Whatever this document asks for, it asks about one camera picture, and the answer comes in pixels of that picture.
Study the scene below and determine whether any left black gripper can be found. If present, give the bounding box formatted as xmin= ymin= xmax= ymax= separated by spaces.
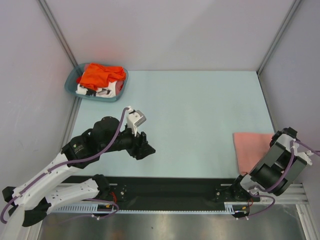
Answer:
xmin=99 ymin=123 xmax=155 ymax=160

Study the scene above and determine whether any salmon pink t shirt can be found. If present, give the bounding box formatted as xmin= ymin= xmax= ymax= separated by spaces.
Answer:
xmin=233 ymin=132 xmax=273 ymax=176

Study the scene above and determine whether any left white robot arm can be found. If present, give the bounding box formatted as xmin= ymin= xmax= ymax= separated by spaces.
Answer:
xmin=2 ymin=111 xmax=156 ymax=227

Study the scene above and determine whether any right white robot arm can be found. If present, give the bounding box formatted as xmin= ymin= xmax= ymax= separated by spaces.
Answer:
xmin=230 ymin=127 xmax=312 ymax=201

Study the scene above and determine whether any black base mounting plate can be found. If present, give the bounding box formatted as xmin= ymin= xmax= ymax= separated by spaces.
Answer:
xmin=59 ymin=174 xmax=251 ymax=212

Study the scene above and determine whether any white t shirt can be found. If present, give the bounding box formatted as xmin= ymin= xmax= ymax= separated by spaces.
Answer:
xmin=75 ymin=81 xmax=117 ymax=98

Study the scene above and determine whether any red garment in basket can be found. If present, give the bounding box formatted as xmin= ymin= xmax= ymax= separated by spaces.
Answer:
xmin=115 ymin=81 xmax=126 ymax=92

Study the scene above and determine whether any orange t shirt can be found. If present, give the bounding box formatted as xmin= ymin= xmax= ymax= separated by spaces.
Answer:
xmin=76 ymin=63 xmax=127 ymax=91

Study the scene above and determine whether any blue plastic laundry basket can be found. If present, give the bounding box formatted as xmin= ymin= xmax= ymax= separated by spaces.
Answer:
xmin=64 ymin=63 xmax=129 ymax=103

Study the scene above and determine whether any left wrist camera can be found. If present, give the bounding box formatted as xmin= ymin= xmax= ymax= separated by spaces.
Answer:
xmin=126 ymin=106 xmax=147 ymax=137

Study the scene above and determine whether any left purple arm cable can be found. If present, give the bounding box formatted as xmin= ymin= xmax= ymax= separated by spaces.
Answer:
xmin=0 ymin=106 xmax=133 ymax=225

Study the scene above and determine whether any blue slotted cable duct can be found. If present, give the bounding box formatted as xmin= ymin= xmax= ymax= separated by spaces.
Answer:
xmin=47 ymin=202 xmax=118 ymax=214

